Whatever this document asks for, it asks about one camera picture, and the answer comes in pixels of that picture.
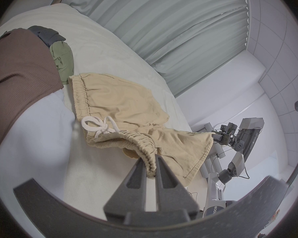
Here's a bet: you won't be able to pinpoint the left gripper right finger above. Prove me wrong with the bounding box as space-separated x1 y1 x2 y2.
155 154 200 219

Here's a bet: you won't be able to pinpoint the brown garment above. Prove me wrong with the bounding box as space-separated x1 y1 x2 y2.
0 29 65 159

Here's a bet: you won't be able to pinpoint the white garment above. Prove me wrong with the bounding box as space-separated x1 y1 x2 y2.
0 89 77 183

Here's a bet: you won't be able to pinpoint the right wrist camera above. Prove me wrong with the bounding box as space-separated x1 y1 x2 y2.
221 123 237 134

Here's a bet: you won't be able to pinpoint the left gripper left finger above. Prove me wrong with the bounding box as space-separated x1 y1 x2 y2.
103 157 148 224

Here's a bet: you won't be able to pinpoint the tan shorts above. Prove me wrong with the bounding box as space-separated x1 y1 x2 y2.
68 73 214 186

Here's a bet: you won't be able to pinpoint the bed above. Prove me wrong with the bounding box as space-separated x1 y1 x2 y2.
0 0 208 219

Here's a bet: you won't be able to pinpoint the black garment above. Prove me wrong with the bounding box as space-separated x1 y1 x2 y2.
27 25 67 48

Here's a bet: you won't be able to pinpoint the pale green curtain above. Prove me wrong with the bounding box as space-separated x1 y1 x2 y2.
150 6 249 99
62 0 250 66

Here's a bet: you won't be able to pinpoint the green garment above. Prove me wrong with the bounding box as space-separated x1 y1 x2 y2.
49 41 75 85

